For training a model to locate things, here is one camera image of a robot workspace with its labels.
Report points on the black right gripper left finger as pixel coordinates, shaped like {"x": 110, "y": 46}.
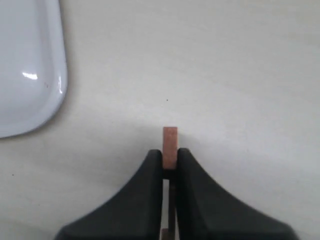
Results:
{"x": 134, "y": 213}

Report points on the white plastic tray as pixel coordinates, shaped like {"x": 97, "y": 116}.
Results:
{"x": 33, "y": 66}

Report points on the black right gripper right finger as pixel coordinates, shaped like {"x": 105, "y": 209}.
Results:
{"x": 206, "y": 211}

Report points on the notched wooden piece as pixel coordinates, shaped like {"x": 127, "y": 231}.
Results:
{"x": 169, "y": 164}

